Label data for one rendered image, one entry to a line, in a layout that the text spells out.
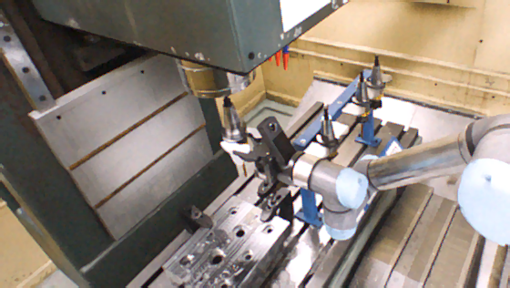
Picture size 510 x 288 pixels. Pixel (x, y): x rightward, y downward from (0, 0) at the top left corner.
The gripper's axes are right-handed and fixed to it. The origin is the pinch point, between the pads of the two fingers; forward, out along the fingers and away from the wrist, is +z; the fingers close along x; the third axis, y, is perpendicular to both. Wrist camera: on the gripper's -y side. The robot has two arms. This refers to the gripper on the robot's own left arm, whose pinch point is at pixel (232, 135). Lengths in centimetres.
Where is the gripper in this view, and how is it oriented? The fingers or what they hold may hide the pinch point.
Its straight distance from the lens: 95.3
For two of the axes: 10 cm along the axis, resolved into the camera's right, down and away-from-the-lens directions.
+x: 5.4, -5.2, 6.6
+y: 0.8, 8.1, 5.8
